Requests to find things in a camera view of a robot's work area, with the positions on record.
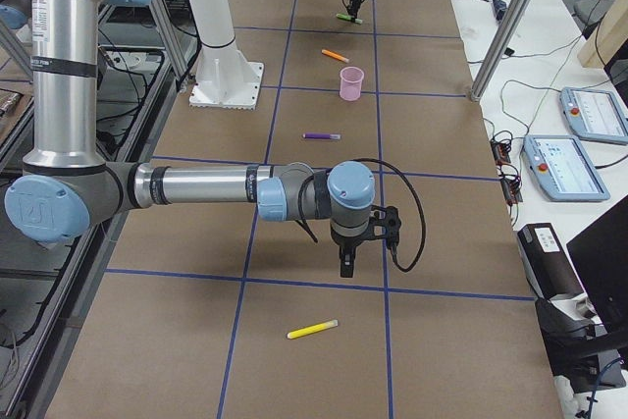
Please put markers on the green highlighter pen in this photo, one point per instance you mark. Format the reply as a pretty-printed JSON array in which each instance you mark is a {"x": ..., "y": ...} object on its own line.
[{"x": 349, "y": 19}]

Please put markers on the yellow highlighter pen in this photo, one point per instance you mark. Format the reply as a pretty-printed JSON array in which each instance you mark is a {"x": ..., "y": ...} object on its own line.
[{"x": 312, "y": 329}]

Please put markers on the orange highlighter pen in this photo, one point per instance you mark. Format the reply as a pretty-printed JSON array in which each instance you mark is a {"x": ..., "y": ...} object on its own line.
[{"x": 334, "y": 55}]

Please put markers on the pink plastic pen holder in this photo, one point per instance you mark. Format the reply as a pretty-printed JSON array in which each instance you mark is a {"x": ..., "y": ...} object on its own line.
[{"x": 351, "y": 79}]

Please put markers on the purple highlighter pen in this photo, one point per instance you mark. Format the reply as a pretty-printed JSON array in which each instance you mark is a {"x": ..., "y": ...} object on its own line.
[{"x": 321, "y": 136}]

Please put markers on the small circuit board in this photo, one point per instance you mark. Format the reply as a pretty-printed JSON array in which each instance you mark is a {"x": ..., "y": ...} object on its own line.
[{"x": 500, "y": 152}]

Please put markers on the black box with label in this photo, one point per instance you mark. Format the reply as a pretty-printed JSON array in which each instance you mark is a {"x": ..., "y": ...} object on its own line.
[{"x": 547, "y": 267}]

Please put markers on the near blue teach pendant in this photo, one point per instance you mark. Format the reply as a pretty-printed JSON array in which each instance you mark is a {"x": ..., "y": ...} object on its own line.
[{"x": 563, "y": 169}]

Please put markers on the blue teach pendant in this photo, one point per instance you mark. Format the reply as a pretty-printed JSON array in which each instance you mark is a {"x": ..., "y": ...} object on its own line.
[
  {"x": 563, "y": 169},
  {"x": 594, "y": 115}
]

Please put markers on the black computer monitor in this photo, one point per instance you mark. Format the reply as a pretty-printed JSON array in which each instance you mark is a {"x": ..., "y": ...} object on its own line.
[{"x": 599, "y": 255}]

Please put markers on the wooden board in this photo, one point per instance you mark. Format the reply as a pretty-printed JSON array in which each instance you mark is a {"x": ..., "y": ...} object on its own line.
[{"x": 607, "y": 39}]

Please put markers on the far blue teach pendant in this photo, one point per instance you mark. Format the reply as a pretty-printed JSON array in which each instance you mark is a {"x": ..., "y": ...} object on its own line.
[{"x": 594, "y": 115}]

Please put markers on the wrist black camera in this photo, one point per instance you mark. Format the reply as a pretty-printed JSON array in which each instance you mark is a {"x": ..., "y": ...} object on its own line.
[{"x": 385, "y": 225}]

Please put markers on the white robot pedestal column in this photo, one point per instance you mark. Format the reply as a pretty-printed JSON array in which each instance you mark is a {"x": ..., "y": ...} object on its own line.
[{"x": 223, "y": 76}]

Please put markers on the aluminium frame post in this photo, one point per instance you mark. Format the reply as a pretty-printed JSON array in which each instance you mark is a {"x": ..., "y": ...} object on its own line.
[{"x": 495, "y": 52}]

